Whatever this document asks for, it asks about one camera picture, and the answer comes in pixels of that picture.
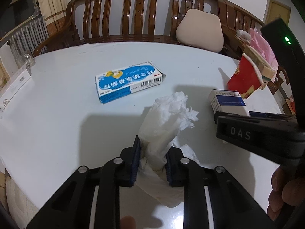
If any white tissue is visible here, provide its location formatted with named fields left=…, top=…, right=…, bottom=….
left=136, top=92, right=199, bottom=208

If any right hand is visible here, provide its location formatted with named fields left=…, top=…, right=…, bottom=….
left=267, top=166, right=304, bottom=221

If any red paper cup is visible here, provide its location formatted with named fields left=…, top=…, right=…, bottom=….
left=227, top=53, right=263, bottom=99

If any white long box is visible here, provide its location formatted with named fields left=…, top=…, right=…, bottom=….
left=0, top=64, right=31, bottom=111

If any beige curtain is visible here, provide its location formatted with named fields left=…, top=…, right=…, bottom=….
left=38, top=0, right=67, bottom=36

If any brown drink carton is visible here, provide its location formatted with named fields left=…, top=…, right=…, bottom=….
left=243, top=46, right=277, bottom=90

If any white radiator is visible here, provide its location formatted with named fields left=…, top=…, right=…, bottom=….
left=7, top=15, right=49, bottom=60

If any wooden armchair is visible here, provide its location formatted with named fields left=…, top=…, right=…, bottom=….
left=222, top=0, right=290, bottom=85

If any yellow door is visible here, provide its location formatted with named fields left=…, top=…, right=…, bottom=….
left=265, top=0, right=291, bottom=25

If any beige cushion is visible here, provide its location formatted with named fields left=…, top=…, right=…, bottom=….
left=176, top=9, right=224, bottom=53

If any pink plastic bag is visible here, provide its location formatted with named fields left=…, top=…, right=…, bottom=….
left=250, top=28, right=279, bottom=72

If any left hand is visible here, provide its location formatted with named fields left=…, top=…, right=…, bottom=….
left=120, top=216, right=136, bottom=229

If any wooden bench sofa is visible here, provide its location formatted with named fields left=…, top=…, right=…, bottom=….
left=33, top=0, right=242, bottom=59

